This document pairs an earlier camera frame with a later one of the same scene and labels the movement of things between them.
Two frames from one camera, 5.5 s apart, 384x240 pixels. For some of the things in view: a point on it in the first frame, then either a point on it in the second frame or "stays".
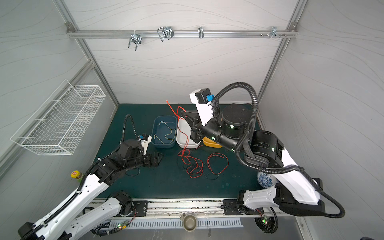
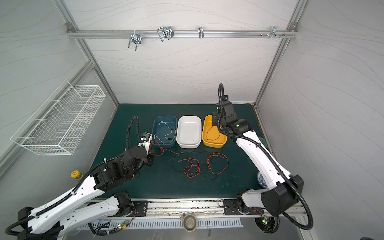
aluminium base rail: (210, 207) stays
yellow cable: (167, 134) stays
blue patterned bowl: (266, 180) stays
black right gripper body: (195, 129) -> (216, 119)
